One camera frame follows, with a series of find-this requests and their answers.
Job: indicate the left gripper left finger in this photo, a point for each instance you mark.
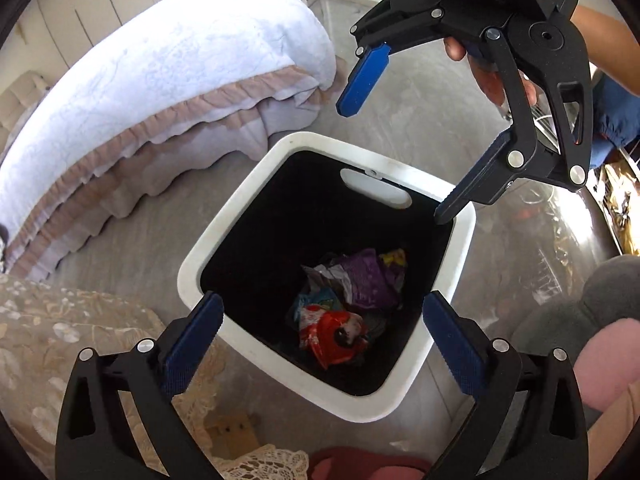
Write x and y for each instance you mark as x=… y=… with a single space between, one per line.
x=94 y=440

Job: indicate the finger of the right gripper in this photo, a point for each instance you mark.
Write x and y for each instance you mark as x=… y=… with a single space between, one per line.
x=374 y=52
x=554 y=56

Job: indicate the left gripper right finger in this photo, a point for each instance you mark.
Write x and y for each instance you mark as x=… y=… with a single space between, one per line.
x=550 y=437

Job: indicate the red white wrapper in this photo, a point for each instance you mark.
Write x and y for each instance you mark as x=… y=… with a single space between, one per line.
x=332 y=336

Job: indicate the purple wrapper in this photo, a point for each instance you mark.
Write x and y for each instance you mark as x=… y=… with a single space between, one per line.
x=371 y=280

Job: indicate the blue snack bag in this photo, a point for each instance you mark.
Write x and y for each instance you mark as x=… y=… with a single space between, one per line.
x=324 y=298

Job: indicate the person's right forearm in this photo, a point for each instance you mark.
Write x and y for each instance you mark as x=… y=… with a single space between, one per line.
x=611 y=46

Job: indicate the white trash bin black liner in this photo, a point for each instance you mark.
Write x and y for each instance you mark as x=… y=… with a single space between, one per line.
x=310 y=201

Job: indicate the person's right hand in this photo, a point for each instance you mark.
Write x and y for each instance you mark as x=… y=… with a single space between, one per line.
x=488 y=81

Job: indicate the small cardboard box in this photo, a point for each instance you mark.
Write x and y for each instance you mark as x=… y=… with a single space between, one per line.
x=232 y=435

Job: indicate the bed with lavender cover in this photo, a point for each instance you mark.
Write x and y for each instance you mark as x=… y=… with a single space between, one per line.
x=176 y=88

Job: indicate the beige built-in wardrobe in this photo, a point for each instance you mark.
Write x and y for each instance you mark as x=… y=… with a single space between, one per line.
x=73 y=27

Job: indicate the beige tufted headboard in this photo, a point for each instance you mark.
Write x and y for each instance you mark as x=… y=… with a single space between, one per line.
x=25 y=92

